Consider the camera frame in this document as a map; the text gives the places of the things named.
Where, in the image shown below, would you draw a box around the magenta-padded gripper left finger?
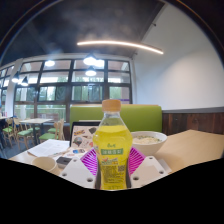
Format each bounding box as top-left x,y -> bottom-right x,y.
59,148 -> 99,190

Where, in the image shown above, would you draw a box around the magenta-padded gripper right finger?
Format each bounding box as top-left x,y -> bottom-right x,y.
125,146 -> 173,190

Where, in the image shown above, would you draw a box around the yellow drink bottle orange cap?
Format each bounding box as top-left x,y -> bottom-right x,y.
92,99 -> 134,191

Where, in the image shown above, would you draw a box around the small dark flat device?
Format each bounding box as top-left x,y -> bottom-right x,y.
55,156 -> 73,169

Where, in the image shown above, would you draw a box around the white ceramic bowl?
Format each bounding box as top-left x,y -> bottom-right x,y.
130,130 -> 169,157

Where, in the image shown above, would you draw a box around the cream ceramic mug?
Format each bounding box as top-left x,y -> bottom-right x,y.
31,155 -> 62,176

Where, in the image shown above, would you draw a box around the white paper sheets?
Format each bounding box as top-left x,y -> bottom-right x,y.
27,138 -> 71,158

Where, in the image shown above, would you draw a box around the black tablet with stickers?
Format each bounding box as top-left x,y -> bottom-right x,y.
69,120 -> 101,150

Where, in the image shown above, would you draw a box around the green upholstered bench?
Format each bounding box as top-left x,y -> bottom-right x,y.
69,104 -> 163,133

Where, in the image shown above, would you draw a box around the light wooden dining table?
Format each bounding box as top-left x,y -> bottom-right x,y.
19,117 -> 54,146

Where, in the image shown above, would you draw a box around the wooden chairs with green seats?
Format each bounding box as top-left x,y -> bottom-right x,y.
1,116 -> 66,151

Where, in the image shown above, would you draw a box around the black pendant ceiling lamps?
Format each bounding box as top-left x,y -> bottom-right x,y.
11,54 -> 98,87

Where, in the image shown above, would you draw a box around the long curved linear light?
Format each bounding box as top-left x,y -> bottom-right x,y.
76,40 -> 165,55

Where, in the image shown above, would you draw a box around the dark-framed window wall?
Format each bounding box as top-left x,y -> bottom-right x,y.
0,59 -> 133,121

